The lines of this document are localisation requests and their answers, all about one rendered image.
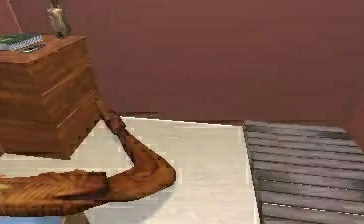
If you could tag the pale grey statuette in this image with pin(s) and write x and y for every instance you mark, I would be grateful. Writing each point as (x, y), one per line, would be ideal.
(58, 20)

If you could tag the brown wooden chest of drawers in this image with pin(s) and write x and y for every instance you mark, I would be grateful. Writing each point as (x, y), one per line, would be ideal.
(40, 96)

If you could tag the brown wooden boomerang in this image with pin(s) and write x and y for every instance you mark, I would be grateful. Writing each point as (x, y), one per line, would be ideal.
(146, 173)

